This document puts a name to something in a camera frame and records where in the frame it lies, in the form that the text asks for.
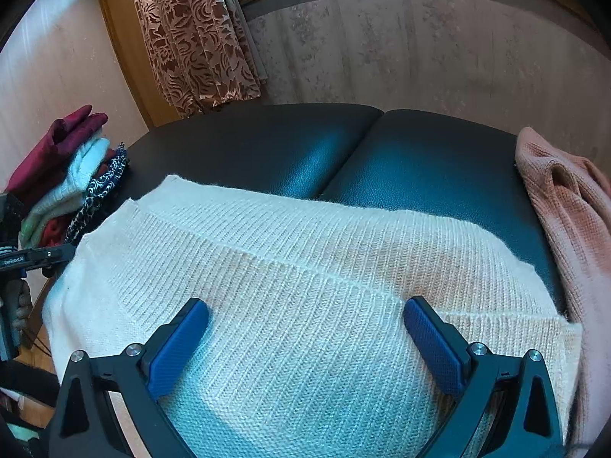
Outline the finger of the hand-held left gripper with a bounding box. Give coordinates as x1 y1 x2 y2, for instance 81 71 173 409
27 242 78 278

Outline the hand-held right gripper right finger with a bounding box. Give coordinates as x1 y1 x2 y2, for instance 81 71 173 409
403 295 565 458

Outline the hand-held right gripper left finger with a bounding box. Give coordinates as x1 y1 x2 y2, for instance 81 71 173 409
49 298 211 458

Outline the cream knitted sweater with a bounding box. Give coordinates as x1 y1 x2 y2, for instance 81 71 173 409
42 174 584 458

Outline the person's left hand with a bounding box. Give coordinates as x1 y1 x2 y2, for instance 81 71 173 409
4 278 33 335

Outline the pale grey knitted garment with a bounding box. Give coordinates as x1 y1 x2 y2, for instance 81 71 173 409
19 137 112 245

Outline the leopard print garment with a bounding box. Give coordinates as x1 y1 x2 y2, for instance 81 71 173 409
63 142 131 245

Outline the pink knitted sweater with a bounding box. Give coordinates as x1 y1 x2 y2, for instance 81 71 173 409
514 126 611 454

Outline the brown floral patterned curtain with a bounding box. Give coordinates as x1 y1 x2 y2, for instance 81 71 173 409
124 0 262 118

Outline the black cable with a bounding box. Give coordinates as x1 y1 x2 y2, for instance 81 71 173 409
19 327 52 356

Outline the wooden door frame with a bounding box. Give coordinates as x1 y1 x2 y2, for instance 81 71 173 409
92 0 184 131

